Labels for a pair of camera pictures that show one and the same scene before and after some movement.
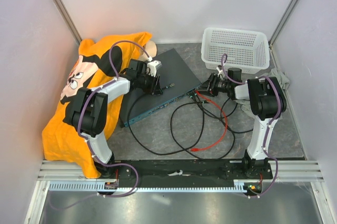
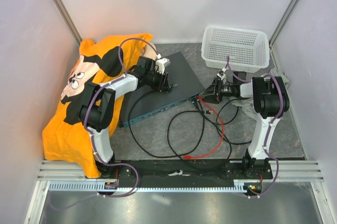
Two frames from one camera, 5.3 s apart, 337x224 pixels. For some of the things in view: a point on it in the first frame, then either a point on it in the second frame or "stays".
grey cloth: (281, 77) stays
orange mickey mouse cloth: (96, 63) stays
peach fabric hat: (151, 49) stays
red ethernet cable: (196, 149) -> (222, 134)
